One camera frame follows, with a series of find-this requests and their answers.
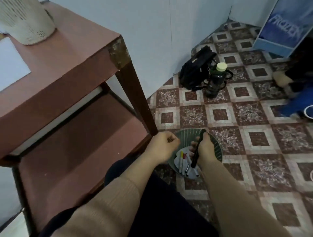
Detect person's right hand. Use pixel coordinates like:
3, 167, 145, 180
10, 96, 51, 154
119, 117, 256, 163
190, 132, 216, 169

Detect person's left hand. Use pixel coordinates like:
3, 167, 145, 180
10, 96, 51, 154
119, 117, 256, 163
144, 131, 181, 165

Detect black pen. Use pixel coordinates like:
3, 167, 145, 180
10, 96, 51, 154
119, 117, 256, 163
191, 129, 207, 169

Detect person's left forearm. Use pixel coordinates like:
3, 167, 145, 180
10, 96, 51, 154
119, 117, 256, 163
52, 152, 167, 237

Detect person's right forearm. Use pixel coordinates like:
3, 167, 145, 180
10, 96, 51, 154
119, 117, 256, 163
198, 157, 292, 237

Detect green plastic basket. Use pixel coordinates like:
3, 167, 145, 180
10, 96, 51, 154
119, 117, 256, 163
168, 129, 223, 178

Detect crumpled white paper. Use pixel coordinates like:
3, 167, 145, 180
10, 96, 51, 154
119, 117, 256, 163
174, 147, 196, 169

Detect person's dark trousers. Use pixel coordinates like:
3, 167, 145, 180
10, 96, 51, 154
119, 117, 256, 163
39, 156, 220, 237

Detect dark bottle with cream cap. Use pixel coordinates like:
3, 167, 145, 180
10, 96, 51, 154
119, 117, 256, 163
204, 62, 228, 99

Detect black bag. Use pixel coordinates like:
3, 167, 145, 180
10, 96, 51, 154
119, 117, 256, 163
180, 45, 234, 91

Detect beige soft object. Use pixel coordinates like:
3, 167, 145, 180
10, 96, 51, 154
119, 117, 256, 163
272, 71, 294, 88

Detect blue cloth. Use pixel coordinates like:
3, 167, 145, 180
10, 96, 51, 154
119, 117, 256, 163
278, 84, 313, 120

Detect pink wooden table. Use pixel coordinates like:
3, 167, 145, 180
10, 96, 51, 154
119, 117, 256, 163
0, 0, 159, 237

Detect black cloth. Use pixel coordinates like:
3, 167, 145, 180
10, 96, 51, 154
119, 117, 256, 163
284, 34, 313, 98

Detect blue printed cabinet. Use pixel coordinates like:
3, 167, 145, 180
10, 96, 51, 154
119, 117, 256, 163
252, 0, 313, 58

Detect white paper sheet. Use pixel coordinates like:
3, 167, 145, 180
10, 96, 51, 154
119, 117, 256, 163
0, 37, 32, 92

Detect white perforated basket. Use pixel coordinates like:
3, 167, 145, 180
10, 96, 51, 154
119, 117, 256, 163
0, 0, 56, 46

